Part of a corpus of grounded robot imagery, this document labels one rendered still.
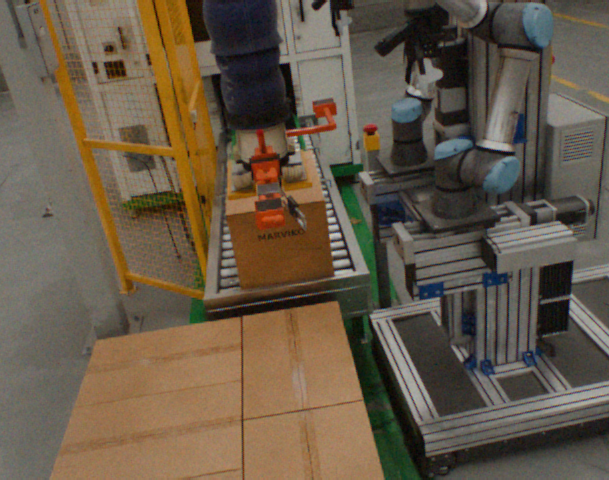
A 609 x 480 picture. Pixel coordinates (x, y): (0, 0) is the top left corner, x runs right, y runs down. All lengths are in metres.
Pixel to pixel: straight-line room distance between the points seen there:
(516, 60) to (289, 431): 1.29
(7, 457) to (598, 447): 2.49
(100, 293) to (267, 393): 1.56
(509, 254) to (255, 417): 0.96
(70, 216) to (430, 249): 1.91
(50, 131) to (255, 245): 1.18
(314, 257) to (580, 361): 1.16
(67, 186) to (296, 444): 1.83
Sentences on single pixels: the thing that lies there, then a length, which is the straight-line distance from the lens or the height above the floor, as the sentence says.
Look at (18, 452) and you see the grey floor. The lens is 3.21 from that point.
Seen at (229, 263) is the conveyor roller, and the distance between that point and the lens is 2.98.
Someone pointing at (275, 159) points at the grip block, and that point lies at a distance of 1.97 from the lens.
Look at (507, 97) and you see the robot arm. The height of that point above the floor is 1.42.
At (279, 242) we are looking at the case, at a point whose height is 0.79.
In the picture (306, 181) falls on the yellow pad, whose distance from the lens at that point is 2.10.
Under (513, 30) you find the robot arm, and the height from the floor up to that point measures 1.60.
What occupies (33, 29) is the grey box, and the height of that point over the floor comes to 1.67.
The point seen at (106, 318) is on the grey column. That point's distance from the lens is 3.58.
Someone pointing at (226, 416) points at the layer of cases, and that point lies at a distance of 2.13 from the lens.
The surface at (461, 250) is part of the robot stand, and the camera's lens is 2.10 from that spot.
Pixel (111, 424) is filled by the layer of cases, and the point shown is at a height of 0.54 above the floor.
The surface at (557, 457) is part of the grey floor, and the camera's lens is 2.70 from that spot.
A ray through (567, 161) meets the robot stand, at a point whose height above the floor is 1.10.
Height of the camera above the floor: 1.96
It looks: 28 degrees down
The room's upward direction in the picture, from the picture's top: 8 degrees counter-clockwise
